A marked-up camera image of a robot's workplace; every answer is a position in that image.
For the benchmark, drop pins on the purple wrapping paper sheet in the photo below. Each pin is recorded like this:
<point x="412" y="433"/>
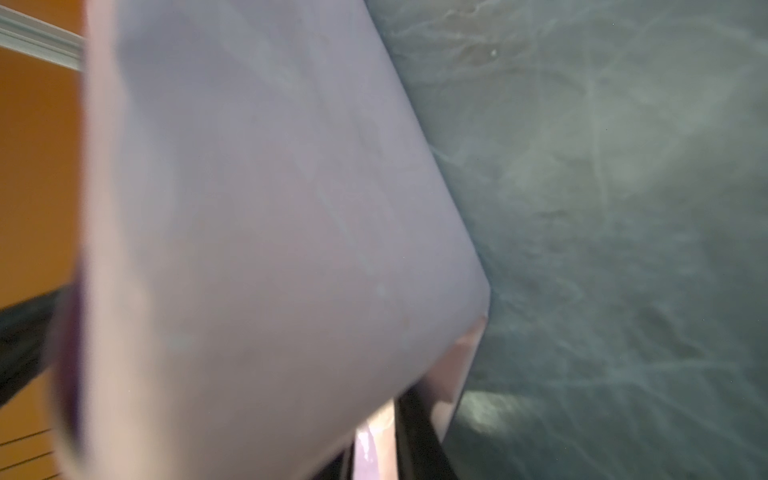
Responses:
<point x="269" y="256"/>

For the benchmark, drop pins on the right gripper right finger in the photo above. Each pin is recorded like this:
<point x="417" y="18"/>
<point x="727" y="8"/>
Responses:
<point x="420" y="455"/>

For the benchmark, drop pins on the left aluminium corner post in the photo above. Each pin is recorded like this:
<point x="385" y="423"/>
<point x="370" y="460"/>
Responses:
<point x="41" y="40"/>

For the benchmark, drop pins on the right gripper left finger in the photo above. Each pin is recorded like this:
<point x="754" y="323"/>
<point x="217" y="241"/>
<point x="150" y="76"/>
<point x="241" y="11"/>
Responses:
<point x="340" y="468"/>

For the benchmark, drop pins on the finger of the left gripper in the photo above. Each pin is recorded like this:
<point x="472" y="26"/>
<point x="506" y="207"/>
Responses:
<point x="24" y="327"/>

